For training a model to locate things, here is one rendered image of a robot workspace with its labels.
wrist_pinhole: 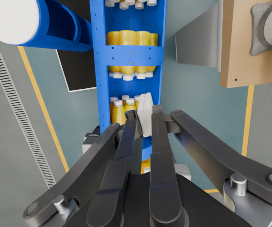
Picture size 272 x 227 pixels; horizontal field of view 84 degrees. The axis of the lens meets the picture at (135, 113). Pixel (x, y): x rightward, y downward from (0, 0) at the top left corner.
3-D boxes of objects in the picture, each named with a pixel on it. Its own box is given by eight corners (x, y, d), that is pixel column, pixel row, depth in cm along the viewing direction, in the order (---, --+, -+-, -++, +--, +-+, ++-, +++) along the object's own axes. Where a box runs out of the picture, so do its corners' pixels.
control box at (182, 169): (186, 163, 93) (191, 176, 83) (182, 188, 100) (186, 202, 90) (169, 163, 93) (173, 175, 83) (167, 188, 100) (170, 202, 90)
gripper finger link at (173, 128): (152, 124, 14) (185, 118, 14) (151, 105, 19) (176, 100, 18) (155, 138, 15) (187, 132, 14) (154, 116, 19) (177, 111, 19)
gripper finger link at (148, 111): (143, 111, 15) (150, 110, 15) (145, 93, 22) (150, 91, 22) (149, 136, 17) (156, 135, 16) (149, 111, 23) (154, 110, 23)
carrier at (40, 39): (82, 57, 154) (102, 38, 147) (14, 58, 72) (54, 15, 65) (61, 33, 147) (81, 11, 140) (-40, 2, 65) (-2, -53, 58)
